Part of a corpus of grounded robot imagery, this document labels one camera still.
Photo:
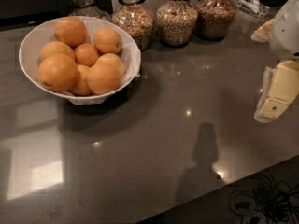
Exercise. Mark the glass jar behind bowl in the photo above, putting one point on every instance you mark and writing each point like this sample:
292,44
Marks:
87,8

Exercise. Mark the orange left middle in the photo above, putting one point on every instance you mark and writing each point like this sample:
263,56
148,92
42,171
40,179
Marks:
54,47

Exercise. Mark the orange back right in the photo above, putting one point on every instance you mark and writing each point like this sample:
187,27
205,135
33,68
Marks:
107,40

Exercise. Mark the orange top back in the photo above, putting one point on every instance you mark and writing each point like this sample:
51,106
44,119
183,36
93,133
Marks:
70,30

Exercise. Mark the large orange front left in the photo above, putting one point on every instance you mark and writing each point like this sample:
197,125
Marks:
58,72

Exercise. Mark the glass jar light cereal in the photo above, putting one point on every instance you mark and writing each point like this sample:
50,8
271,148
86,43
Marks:
135,18

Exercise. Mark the orange front right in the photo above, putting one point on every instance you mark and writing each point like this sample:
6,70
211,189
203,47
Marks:
106,75

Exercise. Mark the clear plastic wrapped packet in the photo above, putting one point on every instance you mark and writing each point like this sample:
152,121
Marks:
252,7

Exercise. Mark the dark cabinet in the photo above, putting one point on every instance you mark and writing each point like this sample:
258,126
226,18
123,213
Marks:
22,12

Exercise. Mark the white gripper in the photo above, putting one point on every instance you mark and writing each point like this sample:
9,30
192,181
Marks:
286,32

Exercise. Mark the orange front centre low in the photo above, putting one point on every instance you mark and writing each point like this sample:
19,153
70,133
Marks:
81,87

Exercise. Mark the glass jar beige grains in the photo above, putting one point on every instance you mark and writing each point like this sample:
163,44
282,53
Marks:
176,21

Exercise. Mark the white bowl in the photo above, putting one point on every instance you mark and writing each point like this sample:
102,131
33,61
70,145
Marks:
29,52

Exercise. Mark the orange centre small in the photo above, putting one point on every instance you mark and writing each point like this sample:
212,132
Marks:
86,54

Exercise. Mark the white paper bowl liner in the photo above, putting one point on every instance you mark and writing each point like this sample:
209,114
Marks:
130,55

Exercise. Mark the glass jar brown grains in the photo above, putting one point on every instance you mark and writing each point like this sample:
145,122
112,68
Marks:
214,18

